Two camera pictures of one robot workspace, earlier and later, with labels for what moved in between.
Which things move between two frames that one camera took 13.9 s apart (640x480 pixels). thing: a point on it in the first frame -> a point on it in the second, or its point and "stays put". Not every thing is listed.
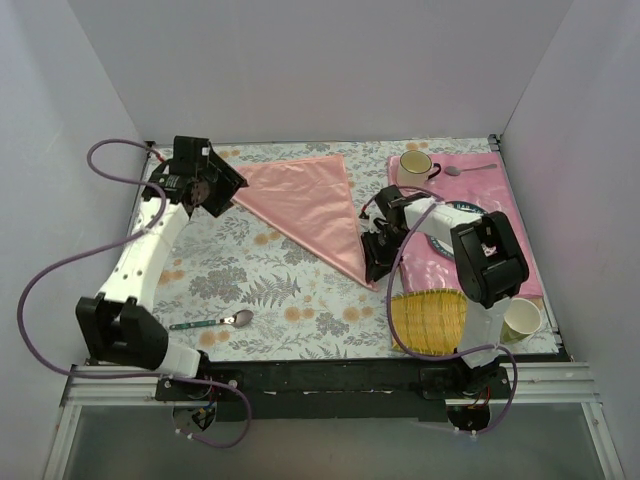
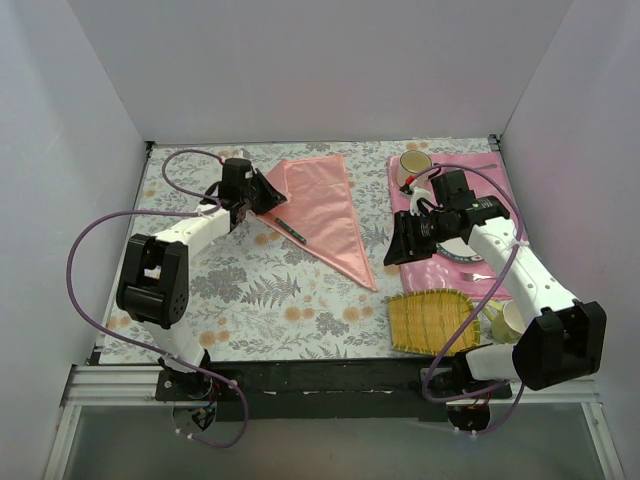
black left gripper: (220, 187) -> (258, 192)
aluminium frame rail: (530, 384) stays put
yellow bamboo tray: (429, 322) stays put
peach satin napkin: (310, 199) stays put
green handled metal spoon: (238, 319) -> (291, 231)
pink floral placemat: (474, 178) stays put
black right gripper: (379, 242) -> (413, 233)
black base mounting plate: (336, 391) stays put
